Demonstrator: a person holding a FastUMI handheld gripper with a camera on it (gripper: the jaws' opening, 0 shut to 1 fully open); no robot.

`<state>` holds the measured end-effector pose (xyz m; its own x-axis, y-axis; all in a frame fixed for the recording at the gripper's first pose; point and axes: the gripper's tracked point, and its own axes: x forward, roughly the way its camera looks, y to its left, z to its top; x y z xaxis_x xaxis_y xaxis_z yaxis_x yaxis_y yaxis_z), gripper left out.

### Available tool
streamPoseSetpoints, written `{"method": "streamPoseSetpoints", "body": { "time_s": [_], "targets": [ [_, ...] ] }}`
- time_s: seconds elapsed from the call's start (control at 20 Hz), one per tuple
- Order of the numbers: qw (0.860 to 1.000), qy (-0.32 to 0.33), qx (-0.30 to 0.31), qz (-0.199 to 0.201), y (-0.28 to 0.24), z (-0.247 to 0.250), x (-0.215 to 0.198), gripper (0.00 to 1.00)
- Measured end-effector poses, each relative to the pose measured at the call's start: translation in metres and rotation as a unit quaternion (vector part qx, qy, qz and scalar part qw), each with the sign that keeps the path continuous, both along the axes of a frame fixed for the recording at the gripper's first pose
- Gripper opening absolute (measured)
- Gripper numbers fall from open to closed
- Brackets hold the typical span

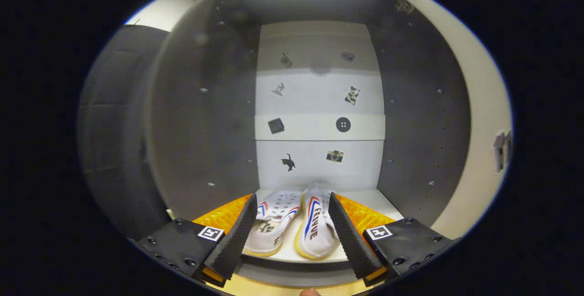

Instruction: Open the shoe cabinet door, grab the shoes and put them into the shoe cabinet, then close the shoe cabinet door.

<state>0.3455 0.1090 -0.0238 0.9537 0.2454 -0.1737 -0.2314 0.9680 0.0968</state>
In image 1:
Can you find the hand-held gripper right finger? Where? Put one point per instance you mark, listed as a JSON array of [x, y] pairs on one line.
[[349, 236]]

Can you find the white striped shoe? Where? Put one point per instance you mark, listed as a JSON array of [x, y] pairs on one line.
[[315, 227], [273, 230]]

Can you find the grey shoe cabinet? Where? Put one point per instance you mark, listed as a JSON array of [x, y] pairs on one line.
[[205, 127]]

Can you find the beige shoe cabinet door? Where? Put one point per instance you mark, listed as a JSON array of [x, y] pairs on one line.
[[483, 127]]

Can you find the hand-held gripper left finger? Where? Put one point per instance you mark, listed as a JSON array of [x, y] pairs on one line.
[[237, 236]]

